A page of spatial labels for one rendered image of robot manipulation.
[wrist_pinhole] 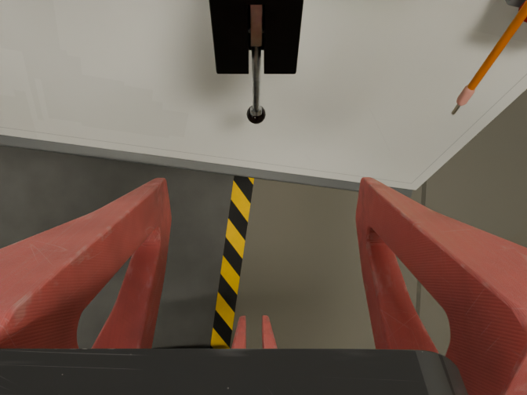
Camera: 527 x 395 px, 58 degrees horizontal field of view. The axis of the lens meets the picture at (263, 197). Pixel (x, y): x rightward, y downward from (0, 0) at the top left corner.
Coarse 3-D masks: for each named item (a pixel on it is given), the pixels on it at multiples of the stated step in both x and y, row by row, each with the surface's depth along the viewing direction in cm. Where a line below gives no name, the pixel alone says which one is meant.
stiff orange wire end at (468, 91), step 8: (520, 16) 20; (512, 24) 21; (520, 24) 21; (504, 32) 21; (512, 32) 21; (504, 40) 21; (496, 48) 22; (488, 56) 22; (496, 56) 22; (488, 64) 23; (480, 72) 23; (472, 80) 24; (480, 80) 24; (464, 88) 24; (472, 88) 24; (464, 96) 25; (456, 104) 26; (464, 104) 25
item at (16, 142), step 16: (0, 144) 45; (16, 144) 45; (32, 144) 45; (48, 144) 46; (64, 144) 46; (128, 160) 48; (144, 160) 48; (160, 160) 48; (176, 160) 49; (256, 176) 51; (272, 176) 51; (288, 176) 51; (304, 176) 52; (400, 192) 54
